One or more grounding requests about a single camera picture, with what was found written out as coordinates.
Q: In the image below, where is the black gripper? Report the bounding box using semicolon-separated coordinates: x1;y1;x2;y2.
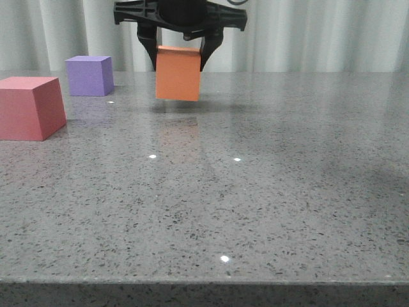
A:
114;0;247;72

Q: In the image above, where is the orange foam cube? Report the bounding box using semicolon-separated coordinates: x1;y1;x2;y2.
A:
156;45;201;101

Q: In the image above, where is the purple foam cube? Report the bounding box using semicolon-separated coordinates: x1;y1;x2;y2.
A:
65;56;114;97

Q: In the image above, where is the pale green curtain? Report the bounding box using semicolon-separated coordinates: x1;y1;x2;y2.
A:
1;1;408;72

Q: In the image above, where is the red foam cube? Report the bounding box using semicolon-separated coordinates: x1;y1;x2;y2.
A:
1;77;66;141

